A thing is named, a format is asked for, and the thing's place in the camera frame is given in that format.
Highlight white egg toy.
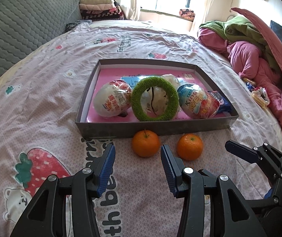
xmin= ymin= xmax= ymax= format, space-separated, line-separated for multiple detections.
xmin=94 ymin=79 xmax=133 ymax=118

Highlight blue pink egg toy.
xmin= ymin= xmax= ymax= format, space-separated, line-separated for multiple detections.
xmin=177 ymin=83 xmax=220 ymax=119

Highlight grey cardboard box tray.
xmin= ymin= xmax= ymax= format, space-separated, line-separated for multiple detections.
xmin=75 ymin=59 xmax=239 ymax=139

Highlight orange tangerine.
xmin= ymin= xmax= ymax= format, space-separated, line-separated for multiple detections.
xmin=132 ymin=129 xmax=161 ymax=158
xmin=177 ymin=133 xmax=204 ymax=161

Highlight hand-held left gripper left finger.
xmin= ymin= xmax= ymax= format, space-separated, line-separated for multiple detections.
xmin=10 ymin=142 xmax=116 ymax=237

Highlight green blanket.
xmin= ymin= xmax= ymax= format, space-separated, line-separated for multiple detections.
xmin=199 ymin=16 xmax=282 ymax=72

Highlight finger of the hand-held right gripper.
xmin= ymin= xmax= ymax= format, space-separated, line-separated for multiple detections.
xmin=224 ymin=139 xmax=282 ymax=181
xmin=248 ymin=187 xmax=281 ymax=209

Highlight dark patterned cloth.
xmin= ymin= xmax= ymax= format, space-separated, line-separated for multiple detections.
xmin=65 ymin=20 xmax=92 ymax=32

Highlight pink quilt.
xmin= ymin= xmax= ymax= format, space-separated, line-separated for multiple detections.
xmin=197 ymin=27 xmax=282 ymax=149

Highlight pink quilted mat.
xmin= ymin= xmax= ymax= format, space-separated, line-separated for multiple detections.
xmin=231 ymin=7 xmax=282 ymax=99

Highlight beige chiffon scrunchie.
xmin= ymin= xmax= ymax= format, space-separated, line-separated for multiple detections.
xmin=140 ymin=74 xmax=181 ymax=115

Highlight folded patterned cloth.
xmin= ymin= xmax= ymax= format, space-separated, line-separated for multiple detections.
xmin=179 ymin=8 xmax=196 ymax=20

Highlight yellow white snack packet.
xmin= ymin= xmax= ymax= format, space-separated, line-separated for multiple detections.
xmin=251 ymin=87 xmax=270 ymax=108

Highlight stack of folded blankets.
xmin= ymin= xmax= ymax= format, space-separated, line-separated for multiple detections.
xmin=79 ymin=0 xmax=124 ymax=21

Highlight cream curtain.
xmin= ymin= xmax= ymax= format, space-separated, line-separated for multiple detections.
xmin=192 ymin=0 xmax=227 ymax=31
xmin=116 ymin=0 xmax=144 ymax=20

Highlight grey quilted headboard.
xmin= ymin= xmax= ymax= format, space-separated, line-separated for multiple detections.
xmin=0 ymin=0 xmax=82 ymax=99

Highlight small colourful snack packet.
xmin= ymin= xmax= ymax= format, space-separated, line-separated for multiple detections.
xmin=242 ymin=77 xmax=257 ymax=89

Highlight blue cookie packet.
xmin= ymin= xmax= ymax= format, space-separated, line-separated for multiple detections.
xmin=208 ymin=90 xmax=232 ymax=114

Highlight green fuzzy hair ring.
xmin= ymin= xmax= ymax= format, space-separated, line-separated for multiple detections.
xmin=131 ymin=76 xmax=180 ymax=122

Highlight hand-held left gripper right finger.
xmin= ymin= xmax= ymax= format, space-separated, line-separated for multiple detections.
xmin=160 ymin=144 xmax=267 ymax=237

